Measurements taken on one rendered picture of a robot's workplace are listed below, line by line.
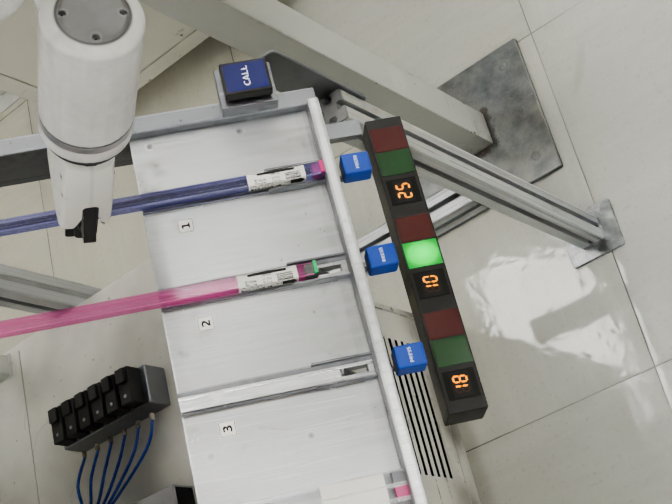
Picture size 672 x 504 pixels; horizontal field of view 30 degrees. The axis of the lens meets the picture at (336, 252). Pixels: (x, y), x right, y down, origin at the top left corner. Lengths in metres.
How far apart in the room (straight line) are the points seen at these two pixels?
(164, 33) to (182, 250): 1.25
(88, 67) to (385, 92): 0.90
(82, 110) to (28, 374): 0.75
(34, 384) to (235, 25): 0.55
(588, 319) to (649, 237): 0.15
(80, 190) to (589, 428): 0.99
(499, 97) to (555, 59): 0.11
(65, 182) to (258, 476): 0.32
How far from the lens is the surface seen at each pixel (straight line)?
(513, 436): 1.96
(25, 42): 2.45
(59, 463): 1.68
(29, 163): 1.35
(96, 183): 1.15
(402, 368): 1.21
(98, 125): 1.08
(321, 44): 1.74
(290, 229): 1.27
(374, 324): 1.21
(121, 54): 1.01
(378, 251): 1.25
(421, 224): 1.30
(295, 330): 1.23
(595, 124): 2.00
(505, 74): 2.10
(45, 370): 1.73
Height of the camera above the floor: 1.68
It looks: 49 degrees down
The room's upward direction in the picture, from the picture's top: 71 degrees counter-clockwise
